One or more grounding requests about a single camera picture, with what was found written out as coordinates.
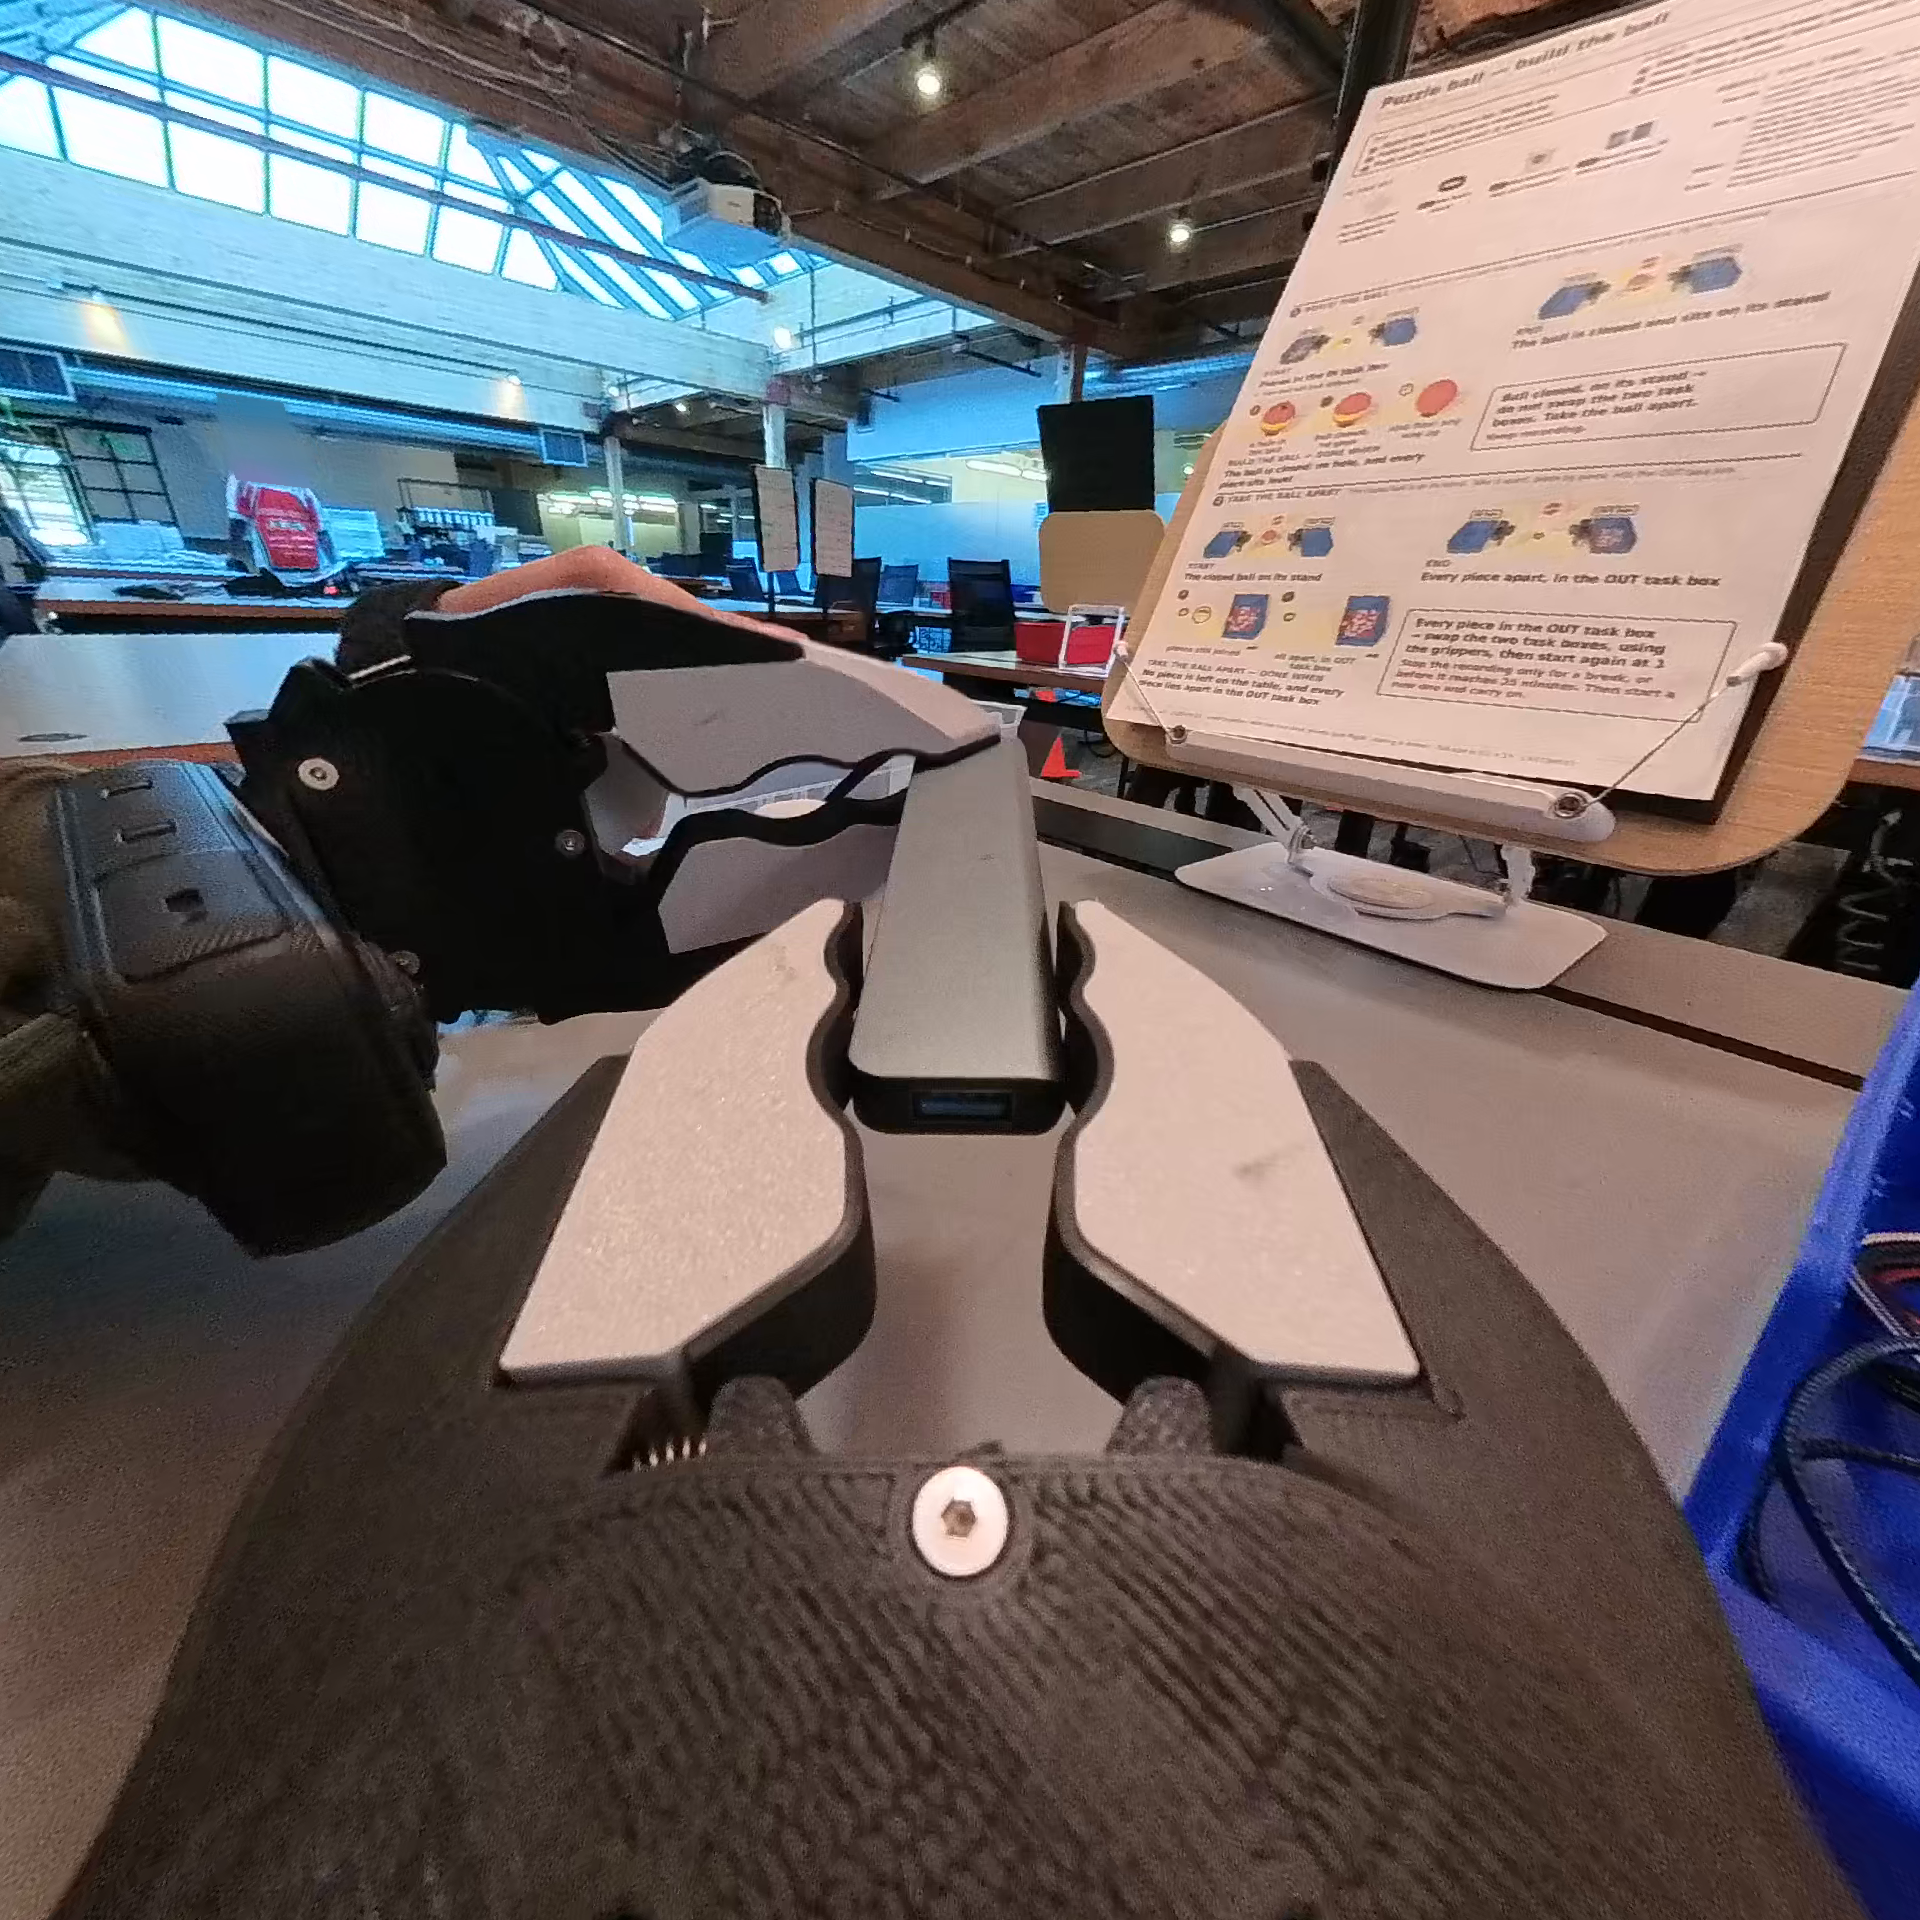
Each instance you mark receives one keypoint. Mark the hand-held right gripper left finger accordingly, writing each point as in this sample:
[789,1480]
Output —
[689,1169]

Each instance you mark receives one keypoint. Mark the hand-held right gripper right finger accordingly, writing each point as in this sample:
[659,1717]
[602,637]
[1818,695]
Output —
[1229,1169]

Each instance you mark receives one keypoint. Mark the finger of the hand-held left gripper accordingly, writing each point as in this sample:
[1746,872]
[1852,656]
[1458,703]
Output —
[765,870]
[841,713]

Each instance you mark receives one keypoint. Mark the grey metal usb hub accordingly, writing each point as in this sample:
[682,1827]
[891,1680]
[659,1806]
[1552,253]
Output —
[961,929]

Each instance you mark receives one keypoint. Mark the grey desk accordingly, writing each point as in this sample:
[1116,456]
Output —
[1351,1080]

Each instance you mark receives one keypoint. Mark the person's left hand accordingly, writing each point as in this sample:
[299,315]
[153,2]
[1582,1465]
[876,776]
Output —
[602,577]

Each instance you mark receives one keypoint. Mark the white standing sign board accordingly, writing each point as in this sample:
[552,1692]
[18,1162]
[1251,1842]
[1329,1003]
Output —
[776,519]
[832,525]

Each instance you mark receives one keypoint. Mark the red plastic bin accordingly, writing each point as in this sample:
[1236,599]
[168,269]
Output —
[1039,642]

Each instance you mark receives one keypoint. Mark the orange traffic cone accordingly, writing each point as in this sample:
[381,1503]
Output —
[1061,759]

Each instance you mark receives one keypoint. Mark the clear acrylic holder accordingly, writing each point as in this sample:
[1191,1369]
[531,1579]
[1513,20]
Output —
[1093,637]

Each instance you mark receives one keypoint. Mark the small wooden stand board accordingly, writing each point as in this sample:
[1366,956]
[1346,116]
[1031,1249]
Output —
[1105,563]

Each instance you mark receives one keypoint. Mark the black monitor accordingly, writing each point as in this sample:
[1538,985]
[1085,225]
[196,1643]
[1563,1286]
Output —
[1095,457]

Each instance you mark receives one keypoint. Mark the red banner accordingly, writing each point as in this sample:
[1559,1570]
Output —
[279,525]

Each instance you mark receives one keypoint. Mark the white ceiling projector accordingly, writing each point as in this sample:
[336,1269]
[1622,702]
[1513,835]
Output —
[725,225]

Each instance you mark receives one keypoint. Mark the wooden document stand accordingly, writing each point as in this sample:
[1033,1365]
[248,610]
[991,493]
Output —
[1801,809]

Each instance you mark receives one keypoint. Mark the printed instruction sheet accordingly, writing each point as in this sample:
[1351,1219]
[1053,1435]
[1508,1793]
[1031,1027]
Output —
[1576,450]

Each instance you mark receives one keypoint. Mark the blue plastic bin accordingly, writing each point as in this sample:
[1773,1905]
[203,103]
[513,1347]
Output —
[1801,1723]

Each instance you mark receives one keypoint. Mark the black backing board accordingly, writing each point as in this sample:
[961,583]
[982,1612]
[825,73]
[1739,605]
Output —
[1862,420]

